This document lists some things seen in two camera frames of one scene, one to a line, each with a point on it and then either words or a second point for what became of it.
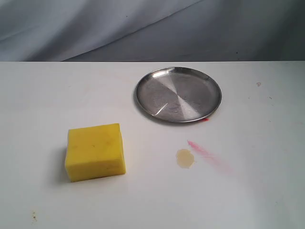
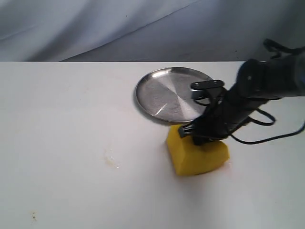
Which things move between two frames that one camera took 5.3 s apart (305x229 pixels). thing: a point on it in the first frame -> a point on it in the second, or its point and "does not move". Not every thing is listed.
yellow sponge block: [95, 152] -> [190, 159]
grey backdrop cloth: [152, 30] does not move
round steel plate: [177, 94] does not move
